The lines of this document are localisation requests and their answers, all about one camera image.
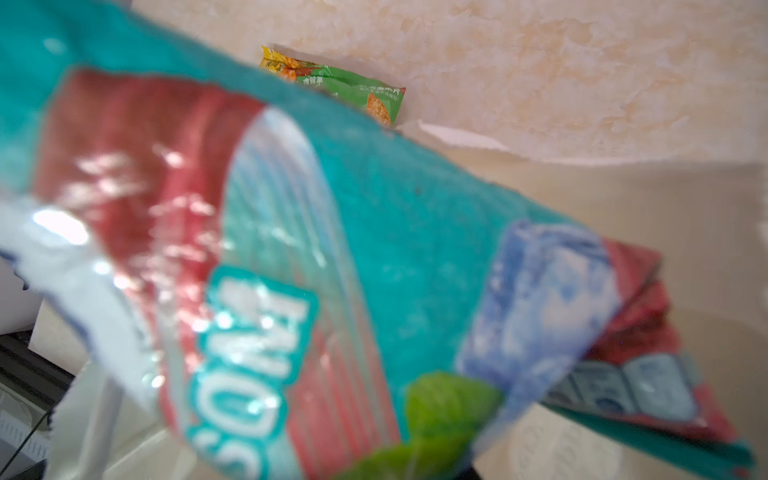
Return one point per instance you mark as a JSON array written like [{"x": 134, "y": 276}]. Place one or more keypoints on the white paper bag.
[{"x": 600, "y": 240}]

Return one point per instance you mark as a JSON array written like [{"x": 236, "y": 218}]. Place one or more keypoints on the colourful snack bag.
[{"x": 360, "y": 270}]

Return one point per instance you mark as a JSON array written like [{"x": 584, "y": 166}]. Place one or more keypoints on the green snack bag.
[{"x": 376, "y": 98}]

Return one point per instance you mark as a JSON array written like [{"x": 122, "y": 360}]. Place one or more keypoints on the yellow chip bag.
[{"x": 287, "y": 68}]

